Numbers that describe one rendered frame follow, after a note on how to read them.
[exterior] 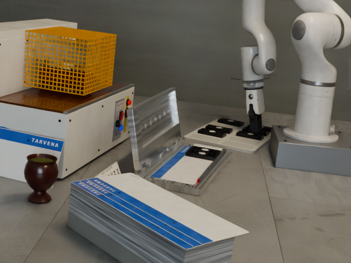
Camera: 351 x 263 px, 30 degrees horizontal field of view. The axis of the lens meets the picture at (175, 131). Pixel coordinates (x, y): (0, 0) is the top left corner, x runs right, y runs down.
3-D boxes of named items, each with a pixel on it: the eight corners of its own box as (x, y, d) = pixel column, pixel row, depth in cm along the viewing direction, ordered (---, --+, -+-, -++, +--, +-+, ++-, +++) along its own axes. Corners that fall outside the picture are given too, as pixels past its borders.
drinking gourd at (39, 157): (39, 208, 159) (42, 165, 156) (14, 199, 163) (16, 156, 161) (63, 200, 166) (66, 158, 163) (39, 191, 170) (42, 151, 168)
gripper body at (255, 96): (259, 86, 249) (260, 115, 251) (266, 83, 258) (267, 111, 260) (240, 87, 252) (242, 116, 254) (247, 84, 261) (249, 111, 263)
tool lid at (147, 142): (132, 109, 181) (126, 109, 182) (140, 175, 184) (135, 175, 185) (175, 87, 223) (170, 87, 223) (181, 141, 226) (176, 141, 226)
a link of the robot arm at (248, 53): (269, 79, 252) (255, 78, 260) (267, 44, 250) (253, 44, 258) (252, 81, 248) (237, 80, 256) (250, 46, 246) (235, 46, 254)
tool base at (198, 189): (200, 196, 181) (201, 183, 180) (129, 182, 186) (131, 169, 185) (230, 157, 222) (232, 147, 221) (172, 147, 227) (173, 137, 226)
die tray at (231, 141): (253, 154, 230) (253, 151, 230) (182, 139, 240) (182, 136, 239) (279, 133, 267) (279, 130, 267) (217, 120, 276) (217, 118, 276)
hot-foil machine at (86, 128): (62, 182, 179) (72, 44, 170) (-66, 156, 189) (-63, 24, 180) (147, 128, 250) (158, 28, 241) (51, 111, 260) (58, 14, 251)
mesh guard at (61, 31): (83, 95, 192) (88, 39, 188) (21, 85, 197) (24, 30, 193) (112, 85, 213) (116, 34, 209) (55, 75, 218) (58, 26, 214)
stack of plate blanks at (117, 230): (228, 286, 130) (235, 237, 128) (179, 302, 122) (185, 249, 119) (113, 216, 159) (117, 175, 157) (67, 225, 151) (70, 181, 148)
